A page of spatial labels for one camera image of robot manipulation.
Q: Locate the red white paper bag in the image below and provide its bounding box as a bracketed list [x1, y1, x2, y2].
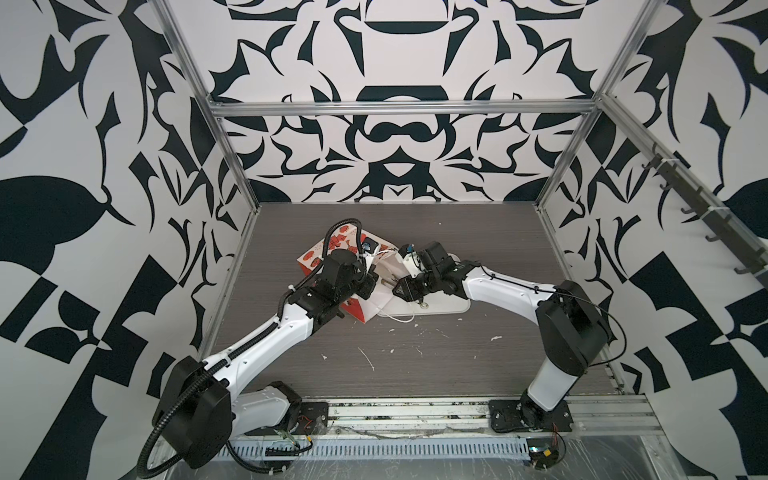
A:
[297, 219, 406, 323]

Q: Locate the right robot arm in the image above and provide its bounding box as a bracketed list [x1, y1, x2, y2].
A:
[393, 242, 616, 433]

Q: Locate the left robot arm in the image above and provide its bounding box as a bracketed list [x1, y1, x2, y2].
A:
[136, 249, 378, 479]

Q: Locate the white plastic tray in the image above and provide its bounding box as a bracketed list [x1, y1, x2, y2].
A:
[370, 253, 471, 321]

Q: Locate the small circuit board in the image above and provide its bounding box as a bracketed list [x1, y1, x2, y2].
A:
[527, 438, 567, 471]

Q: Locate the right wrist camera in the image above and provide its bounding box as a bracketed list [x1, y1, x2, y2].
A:
[399, 244, 423, 278]

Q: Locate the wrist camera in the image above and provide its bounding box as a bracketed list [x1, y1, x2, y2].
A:
[360, 236, 380, 255]
[399, 244, 423, 278]

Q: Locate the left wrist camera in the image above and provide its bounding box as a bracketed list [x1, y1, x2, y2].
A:
[360, 236, 380, 255]

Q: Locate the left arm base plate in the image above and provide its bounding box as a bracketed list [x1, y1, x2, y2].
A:
[264, 401, 330, 435]

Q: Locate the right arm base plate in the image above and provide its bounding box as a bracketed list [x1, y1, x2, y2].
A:
[488, 398, 573, 433]

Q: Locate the white slotted cable duct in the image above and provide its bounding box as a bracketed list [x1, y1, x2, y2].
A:
[232, 437, 530, 462]

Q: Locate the black corrugated cable conduit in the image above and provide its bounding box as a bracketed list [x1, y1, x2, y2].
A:
[135, 356, 241, 480]

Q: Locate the aluminium cage frame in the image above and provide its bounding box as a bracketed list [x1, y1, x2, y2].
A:
[160, 1, 767, 428]

